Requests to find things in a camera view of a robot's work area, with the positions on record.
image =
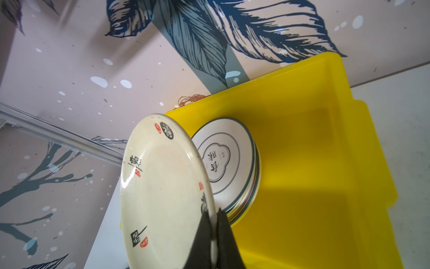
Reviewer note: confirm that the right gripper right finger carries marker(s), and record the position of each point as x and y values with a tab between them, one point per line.
228	253

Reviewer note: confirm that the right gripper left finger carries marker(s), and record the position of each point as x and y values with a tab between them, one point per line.
200	253

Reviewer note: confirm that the cream plate with characters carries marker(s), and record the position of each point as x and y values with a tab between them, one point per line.
164	192

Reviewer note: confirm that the white plate flower emblem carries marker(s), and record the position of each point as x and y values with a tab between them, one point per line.
228	152

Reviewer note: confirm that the yellow plastic bin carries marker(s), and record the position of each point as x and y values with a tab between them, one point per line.
322	188

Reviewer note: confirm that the aluminium frame post left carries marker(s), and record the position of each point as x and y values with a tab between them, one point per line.
43	129

